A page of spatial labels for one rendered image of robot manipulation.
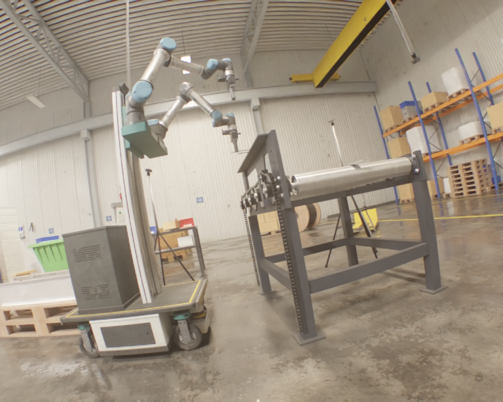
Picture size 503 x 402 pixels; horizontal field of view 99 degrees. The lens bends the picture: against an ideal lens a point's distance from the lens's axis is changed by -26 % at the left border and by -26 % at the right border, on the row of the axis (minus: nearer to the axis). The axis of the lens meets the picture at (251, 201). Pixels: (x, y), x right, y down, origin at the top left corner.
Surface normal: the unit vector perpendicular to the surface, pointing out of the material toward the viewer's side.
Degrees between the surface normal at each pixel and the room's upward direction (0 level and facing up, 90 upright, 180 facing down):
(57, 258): 106
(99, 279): 90
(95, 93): 90
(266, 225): 90
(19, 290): 90
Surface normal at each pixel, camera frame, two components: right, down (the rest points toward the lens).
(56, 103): 0.15, -0.08
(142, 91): 0.55, -0.04
